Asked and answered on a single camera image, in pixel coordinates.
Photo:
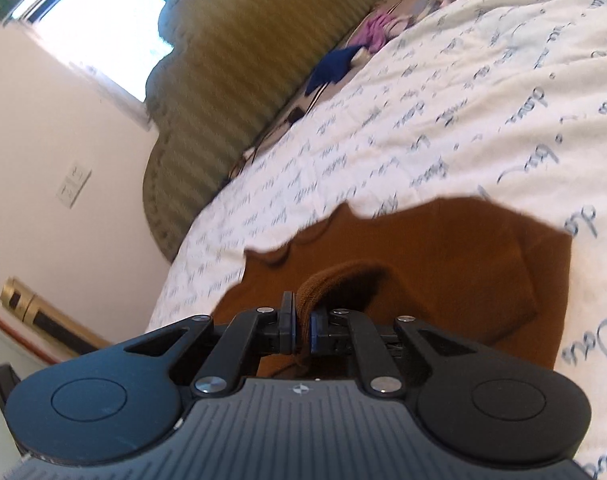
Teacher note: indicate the purple cloth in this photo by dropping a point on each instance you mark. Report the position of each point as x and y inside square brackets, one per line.
[381, 30]

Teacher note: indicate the gold and black furniture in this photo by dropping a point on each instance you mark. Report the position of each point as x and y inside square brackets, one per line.
[43, 317]

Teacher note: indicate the dark blue cloth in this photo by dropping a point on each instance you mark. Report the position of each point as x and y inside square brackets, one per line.
[333, 67]

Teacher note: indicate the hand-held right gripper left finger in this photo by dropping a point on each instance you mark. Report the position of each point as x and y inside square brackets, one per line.
[286, 332]

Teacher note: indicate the brown knit sweater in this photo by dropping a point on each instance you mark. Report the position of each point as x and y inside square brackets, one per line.
[433, 260]

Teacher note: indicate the green padded headboard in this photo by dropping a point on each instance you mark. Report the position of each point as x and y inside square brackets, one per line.
[233, 85]

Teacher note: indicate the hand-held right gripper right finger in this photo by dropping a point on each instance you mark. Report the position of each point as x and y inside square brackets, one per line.
[314, 334]

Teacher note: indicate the black charger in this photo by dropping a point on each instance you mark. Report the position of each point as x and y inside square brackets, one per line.
[296, 116]

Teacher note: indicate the white wall socket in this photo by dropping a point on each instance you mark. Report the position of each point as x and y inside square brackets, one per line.
[67, 195]
[80, 172]

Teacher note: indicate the white power strip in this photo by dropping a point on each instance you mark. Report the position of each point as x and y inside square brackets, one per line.
[249, 152]

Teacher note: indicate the white script printed blanket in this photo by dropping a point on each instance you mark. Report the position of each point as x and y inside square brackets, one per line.
[433, 110]

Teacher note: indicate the window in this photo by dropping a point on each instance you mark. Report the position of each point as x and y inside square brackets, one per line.
[108, 20]

